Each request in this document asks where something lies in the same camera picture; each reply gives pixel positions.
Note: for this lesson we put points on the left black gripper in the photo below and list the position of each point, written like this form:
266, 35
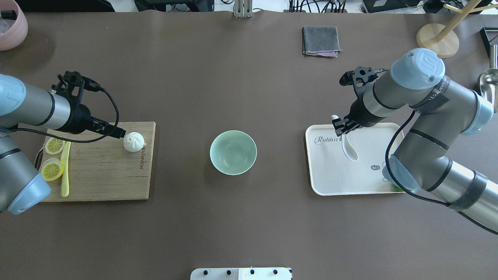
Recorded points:
81, 117

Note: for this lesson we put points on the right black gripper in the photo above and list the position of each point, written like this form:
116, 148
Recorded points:
360, 116

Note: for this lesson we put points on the white ceramic spoon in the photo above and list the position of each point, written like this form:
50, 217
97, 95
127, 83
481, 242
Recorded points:
348, 150

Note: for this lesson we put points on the white steamed bun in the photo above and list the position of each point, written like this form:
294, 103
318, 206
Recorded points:
133, 142

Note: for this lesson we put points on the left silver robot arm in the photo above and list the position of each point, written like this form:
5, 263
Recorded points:
22, 108

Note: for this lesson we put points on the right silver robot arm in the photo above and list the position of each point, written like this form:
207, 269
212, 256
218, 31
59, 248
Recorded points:
419, 165

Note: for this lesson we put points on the light green bowl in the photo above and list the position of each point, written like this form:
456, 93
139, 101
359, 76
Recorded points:
233, 152

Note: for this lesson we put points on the pink bowl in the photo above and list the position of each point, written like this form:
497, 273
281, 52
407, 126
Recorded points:
16, 32

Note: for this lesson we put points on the wooden cutting board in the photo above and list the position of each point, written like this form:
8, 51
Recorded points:
104, 170

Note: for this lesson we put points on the cream rabbit tray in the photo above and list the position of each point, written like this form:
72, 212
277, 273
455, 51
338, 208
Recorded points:
332, 173

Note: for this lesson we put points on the stacked lemon slices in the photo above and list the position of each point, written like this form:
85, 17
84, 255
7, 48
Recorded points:
52, 169

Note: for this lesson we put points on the yellow plastic knife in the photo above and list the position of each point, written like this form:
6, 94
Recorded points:
65, 185

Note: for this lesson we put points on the green lime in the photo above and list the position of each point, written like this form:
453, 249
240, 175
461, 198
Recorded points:
397, 188

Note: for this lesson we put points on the grey folded cloth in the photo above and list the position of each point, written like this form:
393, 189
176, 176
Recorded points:
320, 41

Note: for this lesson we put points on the wooden mug tree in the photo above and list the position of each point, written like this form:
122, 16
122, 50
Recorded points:
441, 39

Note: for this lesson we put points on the metal scoop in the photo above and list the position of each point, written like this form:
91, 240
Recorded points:
488, 80

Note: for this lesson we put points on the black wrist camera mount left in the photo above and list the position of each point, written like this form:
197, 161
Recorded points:
71, 86

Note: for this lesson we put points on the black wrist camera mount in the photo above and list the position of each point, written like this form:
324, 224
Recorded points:
71, 86
361, 78

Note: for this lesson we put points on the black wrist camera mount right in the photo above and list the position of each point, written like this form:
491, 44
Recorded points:
361, 78

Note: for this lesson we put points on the lemon slice near handle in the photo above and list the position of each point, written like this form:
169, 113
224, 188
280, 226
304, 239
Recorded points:
54, 146

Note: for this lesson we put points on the aluminium frame post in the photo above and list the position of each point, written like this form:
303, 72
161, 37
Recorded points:
243, 8

